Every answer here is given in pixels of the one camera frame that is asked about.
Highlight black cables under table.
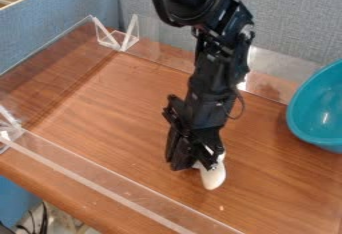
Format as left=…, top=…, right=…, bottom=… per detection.
left=0, top=201, right=50, bottom=234

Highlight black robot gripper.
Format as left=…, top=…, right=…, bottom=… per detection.
left=163, top=95, right=225, bottom=171

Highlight blue plastic bowl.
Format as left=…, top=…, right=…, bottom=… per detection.
left=286, top=58, right=342, bottom=154

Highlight white brown mushroom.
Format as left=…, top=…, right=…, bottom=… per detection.
left=192, top=154, right=227, bottom=190

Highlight clear acrylic corner bracket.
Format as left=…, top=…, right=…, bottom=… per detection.
left=90, top=14, right=140, bottom=52

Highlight clear acrylic left barrier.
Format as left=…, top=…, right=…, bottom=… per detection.
left=0, top=16, right=104, bottom=128

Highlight clear acrylic front bracket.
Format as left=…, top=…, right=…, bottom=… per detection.
left=0, top=105, right=22, bottom=155

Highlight clear acrylic front barrier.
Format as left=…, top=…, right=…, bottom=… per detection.
left=0, top=128, right=243, bottom=234

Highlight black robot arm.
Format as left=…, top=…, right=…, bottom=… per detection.
left=152, top=0, right=255, bottom=171

